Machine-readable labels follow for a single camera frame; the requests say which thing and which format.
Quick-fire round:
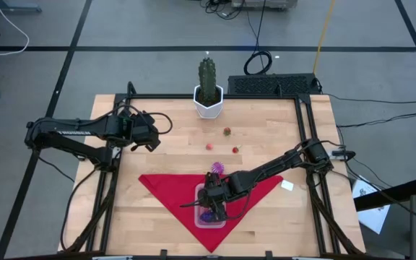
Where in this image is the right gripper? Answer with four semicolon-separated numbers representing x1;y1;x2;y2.
196;172;230;222

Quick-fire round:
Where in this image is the clear plastic tupperware container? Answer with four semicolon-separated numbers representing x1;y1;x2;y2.
194;183;227;230

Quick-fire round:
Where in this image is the red cloth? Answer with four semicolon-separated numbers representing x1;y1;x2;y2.
138;173;284;254

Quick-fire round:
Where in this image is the white hexagonal plant pot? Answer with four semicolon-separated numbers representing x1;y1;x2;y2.
192;84;225;120

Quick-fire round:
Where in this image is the green cactus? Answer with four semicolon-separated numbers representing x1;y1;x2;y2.
197;56;218;105

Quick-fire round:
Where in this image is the black perforated computer case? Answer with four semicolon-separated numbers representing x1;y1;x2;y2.
227;73;321;95

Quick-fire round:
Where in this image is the white paper sheet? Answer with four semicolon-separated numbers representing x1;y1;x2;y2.
352;175;391;235

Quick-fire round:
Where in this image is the grey equipment box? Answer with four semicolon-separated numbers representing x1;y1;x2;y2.
231;0;298;10

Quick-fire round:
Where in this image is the black bar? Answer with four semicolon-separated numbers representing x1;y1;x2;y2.
354;176;416;212

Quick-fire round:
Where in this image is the grey furniture base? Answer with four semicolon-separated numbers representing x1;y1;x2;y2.
0;0;43;17

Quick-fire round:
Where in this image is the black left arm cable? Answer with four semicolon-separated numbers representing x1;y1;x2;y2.
135;111;174;136

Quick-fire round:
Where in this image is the black metal frame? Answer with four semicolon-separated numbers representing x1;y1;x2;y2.
59;81;366;260

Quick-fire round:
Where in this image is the coiled black cable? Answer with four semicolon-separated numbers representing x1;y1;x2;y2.
243;0;273;76

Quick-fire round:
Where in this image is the black cable connector block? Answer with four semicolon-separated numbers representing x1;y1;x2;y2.
329;149;357;162

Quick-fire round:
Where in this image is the white cable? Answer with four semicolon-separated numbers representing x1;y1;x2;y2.
0;0;30;57

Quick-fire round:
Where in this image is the yellow cable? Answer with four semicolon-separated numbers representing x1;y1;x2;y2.
312;0;336;74

